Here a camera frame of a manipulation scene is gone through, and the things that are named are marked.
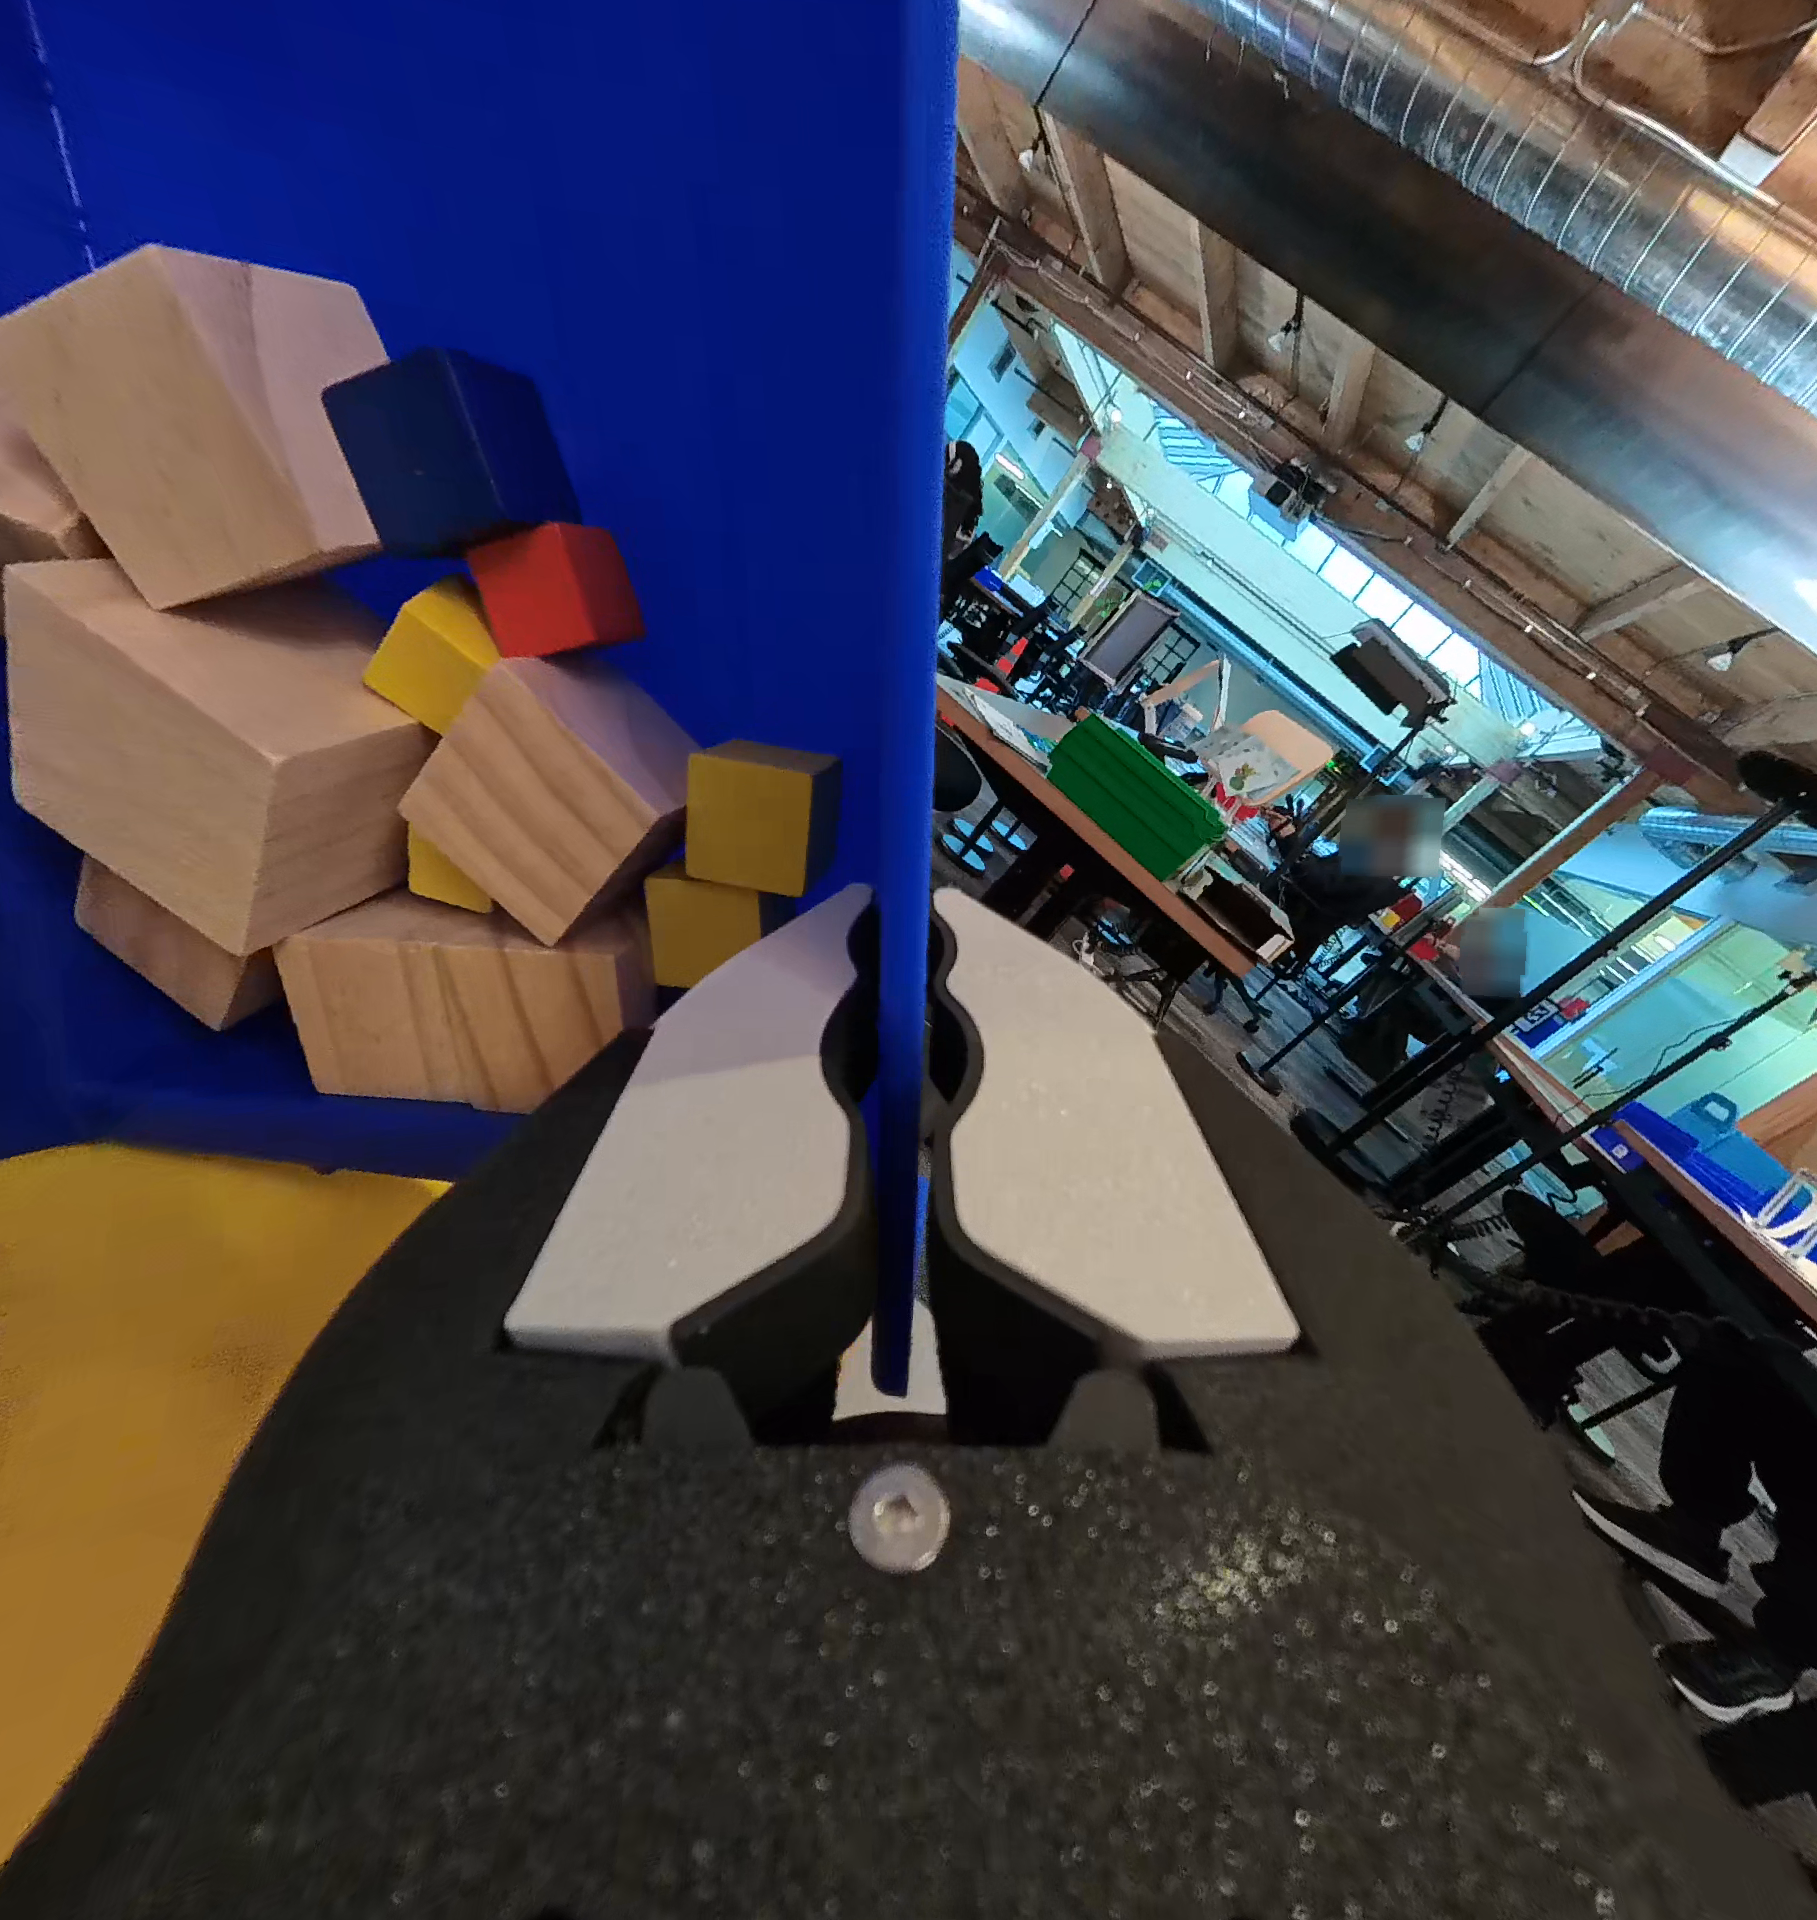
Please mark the blue plastic bin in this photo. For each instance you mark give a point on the blue plastic bin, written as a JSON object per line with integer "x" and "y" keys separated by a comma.
{"x": 699, "y": 225}

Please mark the wooden office desk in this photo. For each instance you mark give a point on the wooden office desk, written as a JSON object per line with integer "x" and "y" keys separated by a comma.
{"x": 1030, "y": 788}
{"x": 1749, "y": 1246}

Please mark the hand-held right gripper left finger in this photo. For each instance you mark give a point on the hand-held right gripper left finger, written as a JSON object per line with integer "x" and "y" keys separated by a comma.
{"x": 699, "y": 1185}

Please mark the black light panel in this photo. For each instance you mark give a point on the black light panel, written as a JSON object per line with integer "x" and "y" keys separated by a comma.
{"x": 1391, "y": 670}

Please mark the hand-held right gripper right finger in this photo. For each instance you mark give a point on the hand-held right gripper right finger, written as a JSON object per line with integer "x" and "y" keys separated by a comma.
{"x": 1119, "y": 1185}

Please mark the silver ventilation duct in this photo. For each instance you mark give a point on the silver ventilation duct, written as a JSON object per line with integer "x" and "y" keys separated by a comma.
{"x": 1524, "y": 225}

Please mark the stack of green bins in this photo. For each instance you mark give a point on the stack of green bins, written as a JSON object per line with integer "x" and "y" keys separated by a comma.
{"x": 1132, "y": 794}

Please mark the yellow plastic bin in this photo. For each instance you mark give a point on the yellow plastic bin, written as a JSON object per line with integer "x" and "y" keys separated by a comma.
{"x": 97, "y": 1427}

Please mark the pile of wooden cubes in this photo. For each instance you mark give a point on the pile of wooden cubes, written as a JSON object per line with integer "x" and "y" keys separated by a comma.
{"x": 219, "y": 751}

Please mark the row of blue bins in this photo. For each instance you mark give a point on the row of blue bins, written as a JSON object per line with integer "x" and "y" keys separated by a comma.
{"x": 1688, "y": 1150}

